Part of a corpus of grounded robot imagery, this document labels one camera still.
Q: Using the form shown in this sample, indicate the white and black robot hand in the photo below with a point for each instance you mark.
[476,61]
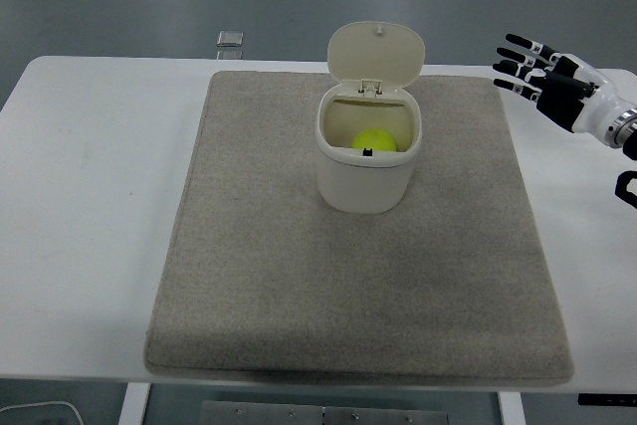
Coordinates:
[594,106]

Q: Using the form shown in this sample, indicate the yellow-green tennis ball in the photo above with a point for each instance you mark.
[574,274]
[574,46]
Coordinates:
[373,139]

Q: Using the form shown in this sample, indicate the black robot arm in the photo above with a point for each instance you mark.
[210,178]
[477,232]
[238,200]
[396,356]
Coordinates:
[627,134]

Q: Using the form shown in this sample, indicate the cream plastic bin with flip lid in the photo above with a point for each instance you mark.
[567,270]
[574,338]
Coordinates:
[365,181]

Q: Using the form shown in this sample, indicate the black table control panel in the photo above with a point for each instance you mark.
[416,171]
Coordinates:
[607,399]

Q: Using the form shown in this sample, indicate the beige-grey felt mat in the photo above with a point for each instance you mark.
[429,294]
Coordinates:
[348,285]

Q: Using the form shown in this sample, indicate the white table leg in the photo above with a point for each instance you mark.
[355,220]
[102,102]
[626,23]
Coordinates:
[133,405]
[510,410]

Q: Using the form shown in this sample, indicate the small metal floor plate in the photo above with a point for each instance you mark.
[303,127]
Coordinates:
[229,55]
[230,38]

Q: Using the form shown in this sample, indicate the grey metal plate with screws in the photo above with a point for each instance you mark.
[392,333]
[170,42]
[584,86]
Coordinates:
[274,415]

